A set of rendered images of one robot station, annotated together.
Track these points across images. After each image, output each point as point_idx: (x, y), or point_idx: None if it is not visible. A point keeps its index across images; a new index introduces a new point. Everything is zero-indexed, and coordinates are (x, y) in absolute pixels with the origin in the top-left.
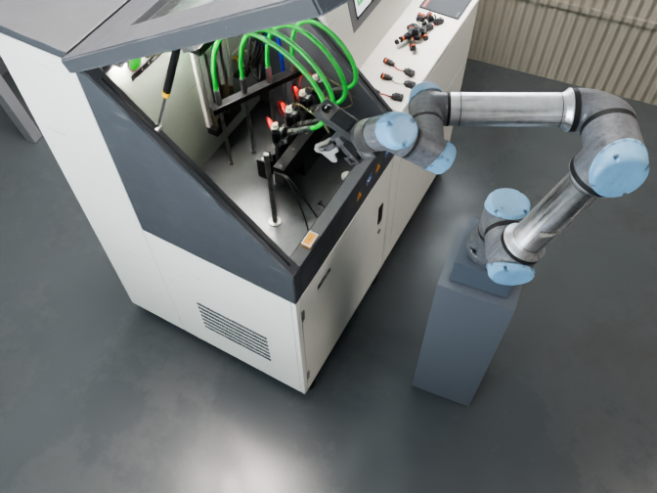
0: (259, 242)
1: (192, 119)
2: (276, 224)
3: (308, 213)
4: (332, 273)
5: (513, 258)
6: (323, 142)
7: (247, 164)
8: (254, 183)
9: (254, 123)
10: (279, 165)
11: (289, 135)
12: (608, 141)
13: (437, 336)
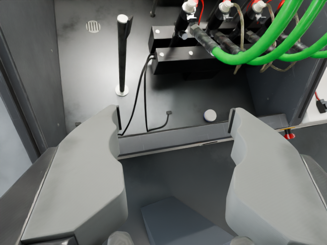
0: (9, 111)
1: None
2: (118, 93)
3: (151, 111)
4: (134, 155)
5: None
6: (95, 150)
7: None
8: (147, 46)
9: (202, 7)
10: (160, 53)
11: (190, 33)
12: None
13: (153, 243)
